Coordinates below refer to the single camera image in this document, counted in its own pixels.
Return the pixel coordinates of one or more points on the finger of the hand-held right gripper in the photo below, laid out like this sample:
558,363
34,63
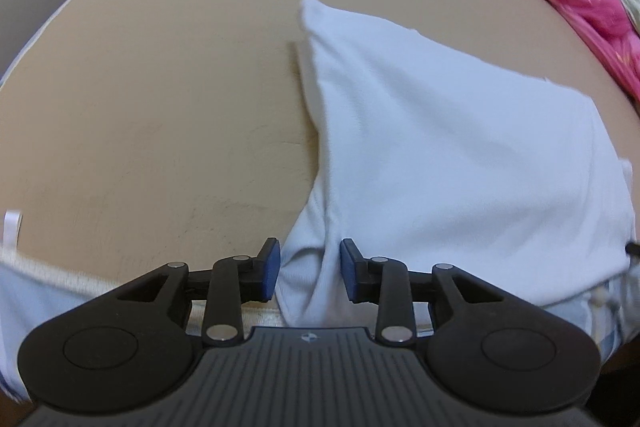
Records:
634,250

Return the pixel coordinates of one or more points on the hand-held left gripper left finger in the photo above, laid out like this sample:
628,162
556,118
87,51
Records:
270,268

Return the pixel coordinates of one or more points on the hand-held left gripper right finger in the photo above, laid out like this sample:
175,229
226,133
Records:
350,273

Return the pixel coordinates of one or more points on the white shirt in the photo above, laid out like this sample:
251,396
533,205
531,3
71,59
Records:
440,147

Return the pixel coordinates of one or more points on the striped bed sheet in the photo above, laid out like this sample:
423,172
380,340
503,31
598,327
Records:
45,307

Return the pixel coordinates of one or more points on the white fabric tag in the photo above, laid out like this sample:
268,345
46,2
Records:
12,229

